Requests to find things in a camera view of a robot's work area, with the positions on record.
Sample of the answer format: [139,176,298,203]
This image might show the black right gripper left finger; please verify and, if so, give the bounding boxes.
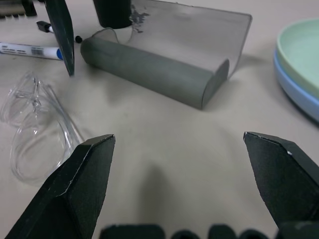
[4,134,116,239]

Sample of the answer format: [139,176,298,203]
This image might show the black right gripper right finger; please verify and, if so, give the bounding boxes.
[243,131,319,229]

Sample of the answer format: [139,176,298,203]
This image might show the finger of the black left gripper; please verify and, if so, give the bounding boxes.
[44,0,75,77]

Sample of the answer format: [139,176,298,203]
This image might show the white marker with black cap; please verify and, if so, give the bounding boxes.
[36,20,83,43]

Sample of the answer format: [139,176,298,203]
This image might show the white marker with blue cap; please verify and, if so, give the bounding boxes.
[0,41,64,61]

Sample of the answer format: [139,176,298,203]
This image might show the clear plastic glasses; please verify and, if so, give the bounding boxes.
[0,71,87,188]

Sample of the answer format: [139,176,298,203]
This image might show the grey glasses case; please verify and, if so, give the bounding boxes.
[80,0,253,111]

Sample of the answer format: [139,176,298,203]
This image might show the black cup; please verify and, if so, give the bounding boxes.
[93,0,133,29]

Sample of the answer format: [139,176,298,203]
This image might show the light blue plate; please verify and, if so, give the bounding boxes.
[273,48,319,124]

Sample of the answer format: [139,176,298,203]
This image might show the light green plate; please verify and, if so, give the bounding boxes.
[276,17,319,99]

